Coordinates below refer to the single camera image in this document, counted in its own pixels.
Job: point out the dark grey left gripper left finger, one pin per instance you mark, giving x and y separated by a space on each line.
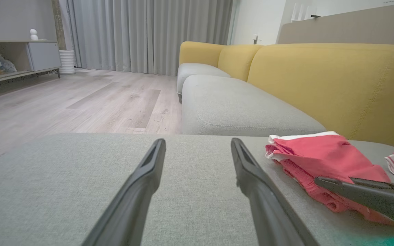
132 205

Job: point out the pale green TV cabinet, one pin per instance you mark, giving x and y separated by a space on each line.
43 56

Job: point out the large yellow sofa backrest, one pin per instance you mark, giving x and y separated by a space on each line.
320 85

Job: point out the grey pleated curtain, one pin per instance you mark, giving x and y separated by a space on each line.
149 34

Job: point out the small white figurine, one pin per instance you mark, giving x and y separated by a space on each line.
33 34

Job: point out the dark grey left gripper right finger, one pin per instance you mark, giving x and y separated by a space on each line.
268 212

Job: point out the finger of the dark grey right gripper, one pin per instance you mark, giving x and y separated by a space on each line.
364 196
378 184

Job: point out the white ribbed plant pot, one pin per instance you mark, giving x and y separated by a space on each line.
67 62

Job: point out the red printed jersey shirt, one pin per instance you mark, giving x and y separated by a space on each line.
320 160

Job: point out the large grey sofa seat cushion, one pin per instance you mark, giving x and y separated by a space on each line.
190 205

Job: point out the pale stuffed toy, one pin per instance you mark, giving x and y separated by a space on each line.
3 65

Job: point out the beige partition panel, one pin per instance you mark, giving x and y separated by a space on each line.
354 29

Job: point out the green potted plant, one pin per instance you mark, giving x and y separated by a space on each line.
57 24

